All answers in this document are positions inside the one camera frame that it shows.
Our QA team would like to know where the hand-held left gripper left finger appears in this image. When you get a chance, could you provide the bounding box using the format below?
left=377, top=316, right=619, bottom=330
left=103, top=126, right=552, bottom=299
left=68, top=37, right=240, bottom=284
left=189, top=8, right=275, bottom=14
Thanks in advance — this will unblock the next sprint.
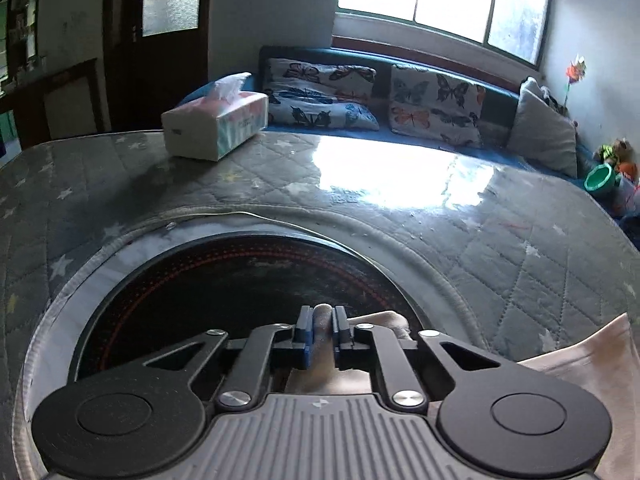
left=142, top=306, right=317, bottom=413

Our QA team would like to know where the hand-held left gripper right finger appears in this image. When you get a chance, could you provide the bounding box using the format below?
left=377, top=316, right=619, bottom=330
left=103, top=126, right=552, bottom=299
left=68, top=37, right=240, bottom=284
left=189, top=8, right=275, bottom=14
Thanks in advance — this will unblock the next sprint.
left=334, top=306, right=501, bottom=413

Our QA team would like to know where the cream cloth garment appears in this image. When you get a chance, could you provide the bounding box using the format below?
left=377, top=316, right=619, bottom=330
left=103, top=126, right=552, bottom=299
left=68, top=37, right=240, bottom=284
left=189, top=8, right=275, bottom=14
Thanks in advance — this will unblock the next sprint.
left=280, top=304, right=640, bottom=480

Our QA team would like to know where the black round induction cooktop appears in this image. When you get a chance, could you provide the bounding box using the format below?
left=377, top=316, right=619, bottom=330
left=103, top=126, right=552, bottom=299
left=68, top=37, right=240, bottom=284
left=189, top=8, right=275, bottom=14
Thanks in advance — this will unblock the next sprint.
left=67, top=232, right=436, bottom=386

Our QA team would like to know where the butterfly print pillow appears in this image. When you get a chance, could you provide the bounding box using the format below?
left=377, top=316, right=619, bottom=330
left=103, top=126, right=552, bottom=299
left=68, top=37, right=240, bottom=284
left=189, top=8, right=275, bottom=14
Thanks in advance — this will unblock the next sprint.
left=389, top=64, right=487, bottom=148
left=267, top=57, right=377, bottom=106
left=262, top=89, right=379, bottom=131

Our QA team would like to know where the white tissue box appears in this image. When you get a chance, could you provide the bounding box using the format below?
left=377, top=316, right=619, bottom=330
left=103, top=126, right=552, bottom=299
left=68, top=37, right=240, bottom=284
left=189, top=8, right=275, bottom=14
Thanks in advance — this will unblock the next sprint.
left=161, top=72, right=270, bottom=162

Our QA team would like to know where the blue sofa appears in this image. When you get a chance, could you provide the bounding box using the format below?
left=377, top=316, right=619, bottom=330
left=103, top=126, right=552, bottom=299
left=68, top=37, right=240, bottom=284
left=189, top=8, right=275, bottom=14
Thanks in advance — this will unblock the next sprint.
left=177, top=45, right=640, bottom=221

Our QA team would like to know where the grey pillow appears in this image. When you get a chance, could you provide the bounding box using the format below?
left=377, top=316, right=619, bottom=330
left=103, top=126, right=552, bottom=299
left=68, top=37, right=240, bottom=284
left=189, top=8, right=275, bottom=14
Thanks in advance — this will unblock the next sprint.
left=507, top=77, right=578, bottom=178

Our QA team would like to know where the green plastic pot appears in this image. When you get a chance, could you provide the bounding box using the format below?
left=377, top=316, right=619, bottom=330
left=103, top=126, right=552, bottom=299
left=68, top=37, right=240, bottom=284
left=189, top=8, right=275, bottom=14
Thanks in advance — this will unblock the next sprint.
left=584, top=162, right=621, bottom=196

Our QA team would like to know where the dark wooden door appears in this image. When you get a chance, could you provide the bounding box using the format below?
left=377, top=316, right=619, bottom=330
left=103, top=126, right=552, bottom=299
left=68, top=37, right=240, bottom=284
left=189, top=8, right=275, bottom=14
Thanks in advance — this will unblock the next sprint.
left=102, top=0, right=211, bottom=133

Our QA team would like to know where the plush toy pile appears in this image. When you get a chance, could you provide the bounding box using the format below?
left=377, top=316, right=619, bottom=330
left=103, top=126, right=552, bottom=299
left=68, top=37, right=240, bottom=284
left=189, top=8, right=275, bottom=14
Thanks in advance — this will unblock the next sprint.
left=595, top=139, right=640, bottom=176

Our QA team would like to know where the low dark wooden cabinet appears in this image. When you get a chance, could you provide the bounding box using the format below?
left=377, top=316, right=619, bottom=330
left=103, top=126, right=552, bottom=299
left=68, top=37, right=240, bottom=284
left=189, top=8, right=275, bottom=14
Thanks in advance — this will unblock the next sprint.
left=0, top=57, right=106, bottom=161

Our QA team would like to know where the colourful paper pinwheel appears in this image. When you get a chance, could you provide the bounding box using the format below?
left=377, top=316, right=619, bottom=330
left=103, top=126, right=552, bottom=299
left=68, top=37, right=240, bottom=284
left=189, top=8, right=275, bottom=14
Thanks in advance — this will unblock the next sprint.
left=562, top=54, right=588, bottom=111

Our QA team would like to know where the tall dark shelf cabinet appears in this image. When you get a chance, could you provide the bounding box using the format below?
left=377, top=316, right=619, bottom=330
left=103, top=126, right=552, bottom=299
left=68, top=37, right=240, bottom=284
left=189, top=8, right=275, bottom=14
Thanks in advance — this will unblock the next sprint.
left=0, top=0, right=43, bottom=96

